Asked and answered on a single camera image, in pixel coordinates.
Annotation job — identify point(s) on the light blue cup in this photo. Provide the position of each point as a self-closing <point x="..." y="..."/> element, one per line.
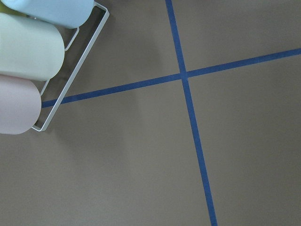
<point x="66" y="13"/>

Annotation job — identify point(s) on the pink cup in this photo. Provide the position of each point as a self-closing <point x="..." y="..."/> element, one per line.
<point x="20" y="105"/>

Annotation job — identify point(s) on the white cup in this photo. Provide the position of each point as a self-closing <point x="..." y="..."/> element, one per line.
<point x="29" y="48"/>

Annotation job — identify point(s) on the white wire cup rack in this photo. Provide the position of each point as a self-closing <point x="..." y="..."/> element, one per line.
<point x="78" y="43"/>

